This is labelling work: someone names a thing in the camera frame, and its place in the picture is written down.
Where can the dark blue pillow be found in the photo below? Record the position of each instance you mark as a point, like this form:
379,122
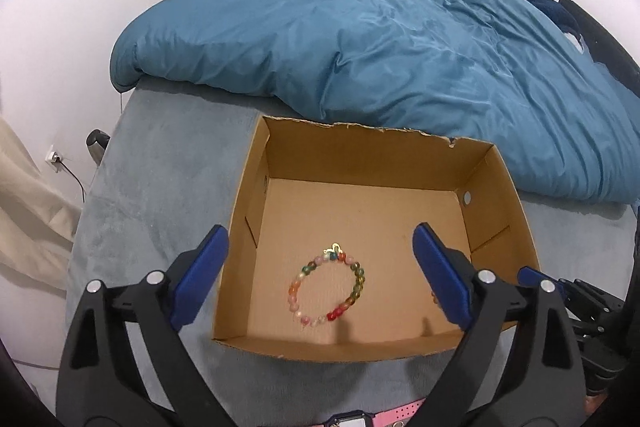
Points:
550,7

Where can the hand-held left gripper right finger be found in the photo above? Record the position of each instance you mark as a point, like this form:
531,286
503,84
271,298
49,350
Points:
442,277

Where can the cardboard box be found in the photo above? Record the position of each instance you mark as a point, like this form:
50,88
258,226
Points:
360,207

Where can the blue duvet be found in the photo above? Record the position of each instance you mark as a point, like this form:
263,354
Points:
375,47

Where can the black headboard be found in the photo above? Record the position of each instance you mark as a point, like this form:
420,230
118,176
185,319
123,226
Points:
610,47

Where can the white wall socket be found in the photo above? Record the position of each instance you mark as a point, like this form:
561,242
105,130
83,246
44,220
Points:
53,155

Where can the grey bed sheet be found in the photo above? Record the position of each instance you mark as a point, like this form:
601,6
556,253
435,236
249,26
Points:
165,187

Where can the beige curtain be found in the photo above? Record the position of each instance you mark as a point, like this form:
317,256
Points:
30,217

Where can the black bedside object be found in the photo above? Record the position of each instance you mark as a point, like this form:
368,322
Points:
97,144

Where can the white pillow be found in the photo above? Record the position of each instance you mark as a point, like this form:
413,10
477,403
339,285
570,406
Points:
576,39

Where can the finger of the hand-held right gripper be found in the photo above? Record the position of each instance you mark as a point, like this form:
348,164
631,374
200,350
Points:
529,277

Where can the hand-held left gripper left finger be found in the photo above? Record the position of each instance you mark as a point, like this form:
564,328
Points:
200,277

